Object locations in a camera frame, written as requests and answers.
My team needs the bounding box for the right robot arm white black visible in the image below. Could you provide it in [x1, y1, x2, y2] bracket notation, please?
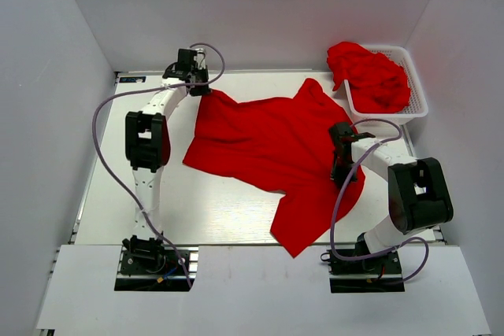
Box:
[328, 120, 454, 272]

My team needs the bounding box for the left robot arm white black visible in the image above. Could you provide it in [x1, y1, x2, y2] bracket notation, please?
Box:
[125, 45, 211, 240]

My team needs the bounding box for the blue table label sticker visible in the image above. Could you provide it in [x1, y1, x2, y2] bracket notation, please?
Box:
[119, 76, 146, 83]

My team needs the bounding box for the red t shirt pile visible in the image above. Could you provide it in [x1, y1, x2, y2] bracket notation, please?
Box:
[327, 42, 411, 114]

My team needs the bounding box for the white plastic basket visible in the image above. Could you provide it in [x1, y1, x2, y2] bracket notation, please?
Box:
[342, 44, 428, 125]

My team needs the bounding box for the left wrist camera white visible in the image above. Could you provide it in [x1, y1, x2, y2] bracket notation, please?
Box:
[195, 48, 207, 70]

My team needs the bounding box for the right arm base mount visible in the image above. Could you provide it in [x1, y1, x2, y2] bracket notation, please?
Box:
[321, 249, 405, 294]

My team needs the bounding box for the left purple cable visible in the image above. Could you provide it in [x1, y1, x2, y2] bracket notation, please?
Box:
[91, 42, 226, 290]

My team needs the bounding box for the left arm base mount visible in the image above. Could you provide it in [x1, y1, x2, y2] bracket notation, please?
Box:
[114, 248, 198, 293]

